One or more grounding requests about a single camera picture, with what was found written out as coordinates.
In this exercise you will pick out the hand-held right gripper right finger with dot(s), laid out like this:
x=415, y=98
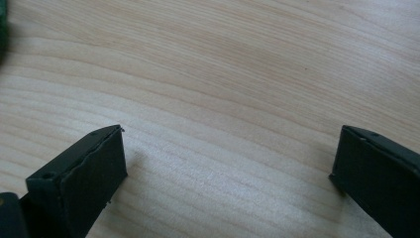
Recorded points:
x=379, y=178

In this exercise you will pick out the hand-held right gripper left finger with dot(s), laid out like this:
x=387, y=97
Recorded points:
x=76, y=185

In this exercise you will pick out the dark green object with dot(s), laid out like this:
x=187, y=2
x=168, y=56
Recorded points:
x=2, y=29

